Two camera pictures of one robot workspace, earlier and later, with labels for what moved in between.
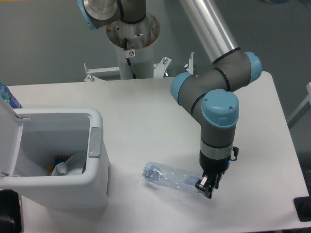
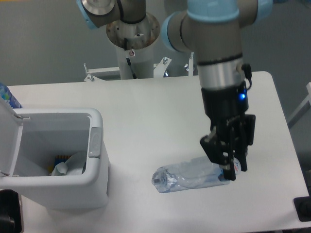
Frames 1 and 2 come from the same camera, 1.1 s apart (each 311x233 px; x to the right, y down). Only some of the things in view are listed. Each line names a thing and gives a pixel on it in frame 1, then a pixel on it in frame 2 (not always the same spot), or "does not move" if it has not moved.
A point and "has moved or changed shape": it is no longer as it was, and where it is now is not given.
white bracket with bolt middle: [160, 67] does not move
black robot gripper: [211, 166] -> [224, 106]
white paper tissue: [73, 166] does not move
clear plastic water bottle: [164, 174] has moved or changed shape
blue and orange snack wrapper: [58, 159] does not move
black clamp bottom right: [302, 205] does not move
